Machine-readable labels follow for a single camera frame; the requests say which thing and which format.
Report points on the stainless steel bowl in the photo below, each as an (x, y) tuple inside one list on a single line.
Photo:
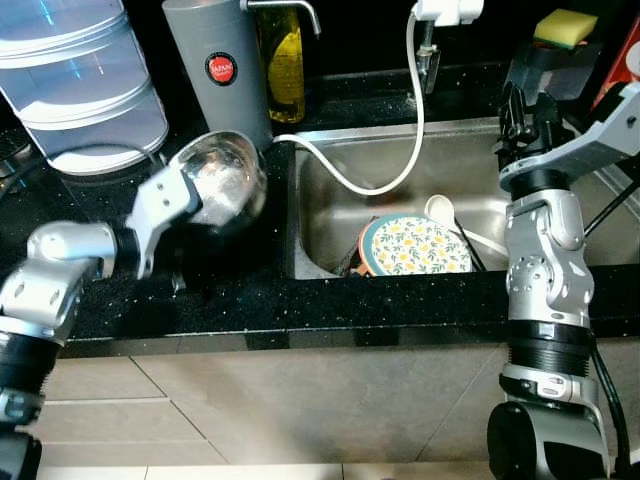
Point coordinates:
[(228, 180)]

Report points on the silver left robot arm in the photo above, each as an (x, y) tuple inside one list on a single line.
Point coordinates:
[(60, 260)]

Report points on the clear plastic sponge holder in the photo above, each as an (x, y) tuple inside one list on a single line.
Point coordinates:
[(560, 70)]

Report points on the yellow green sponge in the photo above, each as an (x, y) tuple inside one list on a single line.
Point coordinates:
[(565, 28)]

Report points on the white faucet sprayer head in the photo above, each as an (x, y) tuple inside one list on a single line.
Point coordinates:
[(450, 8)]

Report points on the grey jug with red badge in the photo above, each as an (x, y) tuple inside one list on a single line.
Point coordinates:
[(225, 110)]

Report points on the stainless steel sink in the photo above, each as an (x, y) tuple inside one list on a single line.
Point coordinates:
[(320, 200)]

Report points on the round floral pattern plate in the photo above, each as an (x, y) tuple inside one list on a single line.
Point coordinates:
[(415, 248)]

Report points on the beige cabinet front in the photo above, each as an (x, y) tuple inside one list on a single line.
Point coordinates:
[(300, 390)]

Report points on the clear stacked plastic food containers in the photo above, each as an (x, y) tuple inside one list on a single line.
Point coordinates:
[(80, 90)]

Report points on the yellow cooking oil bottle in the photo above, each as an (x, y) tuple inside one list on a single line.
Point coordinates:
[(285, 70)]

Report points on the steel faucet spout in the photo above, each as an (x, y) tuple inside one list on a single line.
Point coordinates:
[(290, 5)]

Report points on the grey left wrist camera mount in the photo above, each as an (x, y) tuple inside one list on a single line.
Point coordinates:
[(175, 195)]

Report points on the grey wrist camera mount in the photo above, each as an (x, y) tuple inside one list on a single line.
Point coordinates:
[(600, 135), (175, 195)]

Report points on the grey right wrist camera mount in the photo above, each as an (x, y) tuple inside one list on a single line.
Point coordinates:
[(600, 135)]

